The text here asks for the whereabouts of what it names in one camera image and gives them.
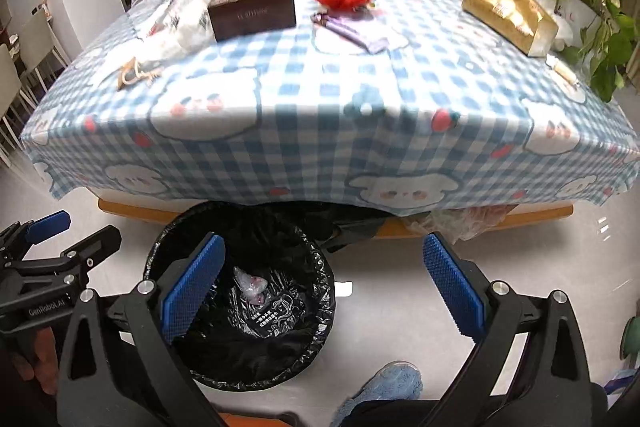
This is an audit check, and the black-bagged trash bin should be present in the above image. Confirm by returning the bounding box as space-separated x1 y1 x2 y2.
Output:
142 202 337 390

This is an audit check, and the pink wrapper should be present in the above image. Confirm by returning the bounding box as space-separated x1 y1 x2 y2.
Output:
232 267 268 305

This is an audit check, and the person's left hand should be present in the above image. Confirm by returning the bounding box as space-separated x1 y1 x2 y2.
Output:
12 327 62 390

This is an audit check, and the blue checked printed tablecloth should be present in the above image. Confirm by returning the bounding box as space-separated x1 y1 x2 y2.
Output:
20 0 640 215

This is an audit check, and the black printed wrapper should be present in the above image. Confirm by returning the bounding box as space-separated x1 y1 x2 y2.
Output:
245 294 306 338

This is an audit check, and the wooden table frame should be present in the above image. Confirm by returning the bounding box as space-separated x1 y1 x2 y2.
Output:
97 199 573 240

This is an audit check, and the crumpled clear plastic bag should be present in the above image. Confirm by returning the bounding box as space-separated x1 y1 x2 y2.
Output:
405 204 516 243

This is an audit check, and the brown twine bundle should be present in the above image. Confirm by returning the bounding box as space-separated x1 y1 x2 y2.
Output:
116 57 161 92

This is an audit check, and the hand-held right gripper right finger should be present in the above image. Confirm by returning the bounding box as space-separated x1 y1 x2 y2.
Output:
422 232 608 427

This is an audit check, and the green round object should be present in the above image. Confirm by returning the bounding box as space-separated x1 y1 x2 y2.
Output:
620 314 640 358

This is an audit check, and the brown cookie box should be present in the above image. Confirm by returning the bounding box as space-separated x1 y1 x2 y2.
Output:
206 0 298 42

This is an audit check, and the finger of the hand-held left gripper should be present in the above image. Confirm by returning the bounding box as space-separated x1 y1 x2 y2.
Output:
54 226 123 289
0 210 72 267

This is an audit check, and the blue fluffy slipper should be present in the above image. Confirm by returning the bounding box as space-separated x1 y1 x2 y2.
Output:
332 361 423 427

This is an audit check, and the purple wrapper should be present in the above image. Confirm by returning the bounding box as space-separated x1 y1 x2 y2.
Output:
310 12 391 54

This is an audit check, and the small cream packet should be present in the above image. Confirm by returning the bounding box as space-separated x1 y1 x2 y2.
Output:
545 54 581 85

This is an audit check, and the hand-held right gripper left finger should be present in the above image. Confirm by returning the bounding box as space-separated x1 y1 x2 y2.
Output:
55 233 226 427

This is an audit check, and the gold tissue pack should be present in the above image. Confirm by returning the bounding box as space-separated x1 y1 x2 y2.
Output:
461 0 560 58

